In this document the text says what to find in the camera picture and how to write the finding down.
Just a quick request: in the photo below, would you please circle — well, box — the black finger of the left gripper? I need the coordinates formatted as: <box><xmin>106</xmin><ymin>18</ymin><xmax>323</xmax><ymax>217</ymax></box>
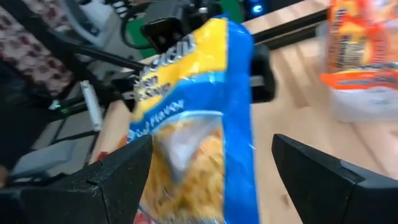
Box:
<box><xmin>105</xmin><ymin>76</ymin><xmax>138</xmax><ymax>112</ymax></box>
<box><xmin>250</xmin><ymin>43</ymin><xmax>276</xmax><ymax>103</ymax></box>

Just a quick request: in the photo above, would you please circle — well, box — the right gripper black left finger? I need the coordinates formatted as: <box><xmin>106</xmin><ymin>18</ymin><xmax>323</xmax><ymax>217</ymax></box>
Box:
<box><xmin>0</xmin><ymin>134</ymin><xmax>153</xmax><ymax>224</ymax></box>

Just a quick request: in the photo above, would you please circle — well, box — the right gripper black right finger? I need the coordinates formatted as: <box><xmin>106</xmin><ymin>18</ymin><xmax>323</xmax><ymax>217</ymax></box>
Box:
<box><xmin>272</xmin><ymin>133</ymin><xmax>398</xmax><ymax>224</ymax></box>

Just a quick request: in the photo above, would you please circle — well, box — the blue soy sauce ramen packet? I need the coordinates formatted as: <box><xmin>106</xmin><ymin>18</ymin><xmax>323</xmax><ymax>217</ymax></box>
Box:
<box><xmin>127</xmin><ymin>14</ymin><xmax>261</xmax><ymax>224</ymax></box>

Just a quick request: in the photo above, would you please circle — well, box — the orange chicken ramen packet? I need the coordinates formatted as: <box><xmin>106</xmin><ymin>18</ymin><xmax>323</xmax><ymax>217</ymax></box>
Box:
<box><xmin>320</xmin><ymin>0</ymin><xmax>398</xmax><ymax>91</ymax></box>

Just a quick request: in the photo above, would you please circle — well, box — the green floor mat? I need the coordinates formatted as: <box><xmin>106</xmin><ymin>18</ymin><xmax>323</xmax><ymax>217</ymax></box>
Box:
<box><xmin>126</xmin><ymin>0</ymin><xmax>245</xmax><ymax>60</ymax></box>

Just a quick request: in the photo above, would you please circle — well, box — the black device with blue light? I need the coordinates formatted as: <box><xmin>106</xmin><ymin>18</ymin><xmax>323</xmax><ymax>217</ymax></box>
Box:
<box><xmin>244</xmin><ymin>0</ymin><xmax>270</xmax><ymax>16</ymax></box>

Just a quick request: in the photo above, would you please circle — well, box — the translucent white plastic bin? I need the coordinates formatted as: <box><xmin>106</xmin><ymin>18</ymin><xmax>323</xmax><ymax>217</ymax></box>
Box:
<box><xmin>320</xmin><ymin>18</ymin><xmax>398</xmax><ymax>123</ymax></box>

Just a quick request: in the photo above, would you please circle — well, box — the person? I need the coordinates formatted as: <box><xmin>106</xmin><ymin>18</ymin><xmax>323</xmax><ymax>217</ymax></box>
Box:
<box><xmin>0</xmin><ymin>0</ymin><xmax>77</xmax><ymax>187</ymax></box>

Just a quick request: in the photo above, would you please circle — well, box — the black aluminium table frame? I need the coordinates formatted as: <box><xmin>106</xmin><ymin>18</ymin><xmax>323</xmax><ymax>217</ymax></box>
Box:
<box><xmin>252</xmin><ymin>8</ymin><xmax>330</xmax><ymax>52</ymax></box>

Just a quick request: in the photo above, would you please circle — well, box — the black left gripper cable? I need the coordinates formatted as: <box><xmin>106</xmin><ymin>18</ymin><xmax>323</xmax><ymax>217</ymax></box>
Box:
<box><xmin>120</xmin><ymin>2</ymin><xmax>156</xmax><ymax>50</ymax></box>

